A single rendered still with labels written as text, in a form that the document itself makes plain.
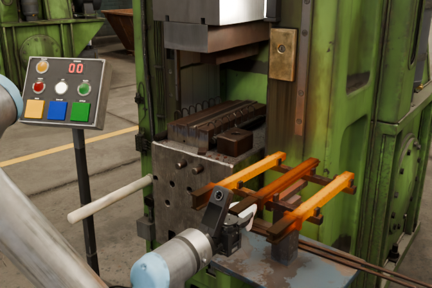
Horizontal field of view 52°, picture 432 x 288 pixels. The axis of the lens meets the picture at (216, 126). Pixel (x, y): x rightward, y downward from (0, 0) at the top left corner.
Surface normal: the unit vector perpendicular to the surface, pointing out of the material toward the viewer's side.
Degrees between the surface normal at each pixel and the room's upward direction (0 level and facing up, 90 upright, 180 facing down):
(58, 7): 79
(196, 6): 90
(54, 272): 70
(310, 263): 0
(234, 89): 90
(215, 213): 59
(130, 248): 0
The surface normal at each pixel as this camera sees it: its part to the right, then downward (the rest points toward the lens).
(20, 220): 0.62, -0.27
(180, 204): -0.59, 0.26
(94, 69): -0.17, -0.20
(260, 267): 0.00, -0.95
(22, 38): 0.60, 0.26
